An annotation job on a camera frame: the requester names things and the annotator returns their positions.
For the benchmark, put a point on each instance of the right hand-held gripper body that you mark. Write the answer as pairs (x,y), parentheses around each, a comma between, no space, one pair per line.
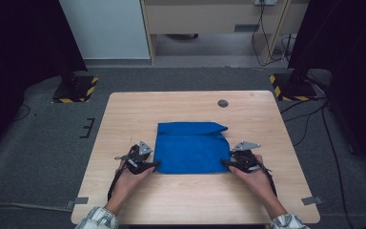
(244,159)

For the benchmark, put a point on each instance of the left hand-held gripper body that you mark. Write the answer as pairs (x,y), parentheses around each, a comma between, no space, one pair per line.
(136,160)

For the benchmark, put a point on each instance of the blue towel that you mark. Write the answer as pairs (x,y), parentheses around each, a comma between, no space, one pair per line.
(190,149)

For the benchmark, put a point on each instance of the person's left hand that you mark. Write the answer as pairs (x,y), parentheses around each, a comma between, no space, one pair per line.
(128,186)

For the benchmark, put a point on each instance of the person's right hand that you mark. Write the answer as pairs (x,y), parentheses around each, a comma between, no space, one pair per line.
(257,184)

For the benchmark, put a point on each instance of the grey round table grommet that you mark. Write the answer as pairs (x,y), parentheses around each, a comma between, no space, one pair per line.
(223,103)

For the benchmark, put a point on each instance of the grey tape piece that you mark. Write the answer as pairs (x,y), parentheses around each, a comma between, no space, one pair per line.
(77,201)
(312,200)

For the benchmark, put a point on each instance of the black stand with striped base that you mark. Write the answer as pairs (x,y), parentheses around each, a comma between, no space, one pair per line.
(74,89)
(294,87)

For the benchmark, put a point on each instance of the grey desk vent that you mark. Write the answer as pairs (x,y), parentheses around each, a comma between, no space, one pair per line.
(246,27)

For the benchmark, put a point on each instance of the white cabinet panel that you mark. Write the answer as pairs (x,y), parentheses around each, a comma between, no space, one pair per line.
(105,28)

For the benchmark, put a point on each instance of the wooden desk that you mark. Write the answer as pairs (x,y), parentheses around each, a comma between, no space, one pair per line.
(203,17)

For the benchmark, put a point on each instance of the black curtain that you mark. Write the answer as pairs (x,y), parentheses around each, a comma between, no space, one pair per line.
(19,47)
(346,47)

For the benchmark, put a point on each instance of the white power strip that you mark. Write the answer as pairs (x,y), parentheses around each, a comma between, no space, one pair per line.
(265,2)

